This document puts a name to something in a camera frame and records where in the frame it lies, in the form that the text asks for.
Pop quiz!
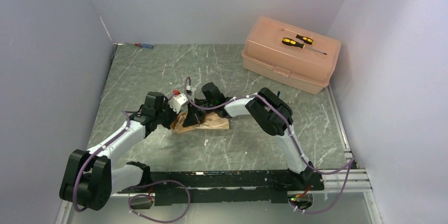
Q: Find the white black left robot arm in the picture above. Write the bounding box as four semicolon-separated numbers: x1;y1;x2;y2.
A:
59;91;188;212

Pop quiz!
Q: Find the red blue screwdriver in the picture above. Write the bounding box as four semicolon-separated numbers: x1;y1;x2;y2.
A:
124;42;154;49

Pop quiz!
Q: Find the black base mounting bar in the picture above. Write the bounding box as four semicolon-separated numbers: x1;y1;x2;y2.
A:
119;170;324;206

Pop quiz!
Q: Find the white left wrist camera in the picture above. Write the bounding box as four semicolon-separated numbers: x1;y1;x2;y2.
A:
168;90;189;114

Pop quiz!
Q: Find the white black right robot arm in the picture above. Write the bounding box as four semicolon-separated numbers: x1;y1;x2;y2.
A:
184;77;314;190

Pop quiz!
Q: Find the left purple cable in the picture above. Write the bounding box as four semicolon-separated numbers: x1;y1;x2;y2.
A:
71;89;192;224

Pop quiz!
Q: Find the large yellow black screwdriver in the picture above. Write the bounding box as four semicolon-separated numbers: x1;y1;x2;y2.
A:
282;38;327;55

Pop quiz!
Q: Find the small yellow black screwdriver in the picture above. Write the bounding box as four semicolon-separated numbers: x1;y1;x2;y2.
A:
282;29;314;45

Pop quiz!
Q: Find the peach satin napkin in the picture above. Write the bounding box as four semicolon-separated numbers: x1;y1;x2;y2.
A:
171;113;229;134

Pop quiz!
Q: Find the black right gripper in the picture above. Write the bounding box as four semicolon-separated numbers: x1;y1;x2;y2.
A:
183;99;216;128

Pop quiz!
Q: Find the aluminium frame rail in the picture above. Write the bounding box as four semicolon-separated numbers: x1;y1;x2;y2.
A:
55;145;384;224

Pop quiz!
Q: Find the peach plastic toolbox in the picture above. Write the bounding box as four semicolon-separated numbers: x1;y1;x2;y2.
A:
241;16;341;95

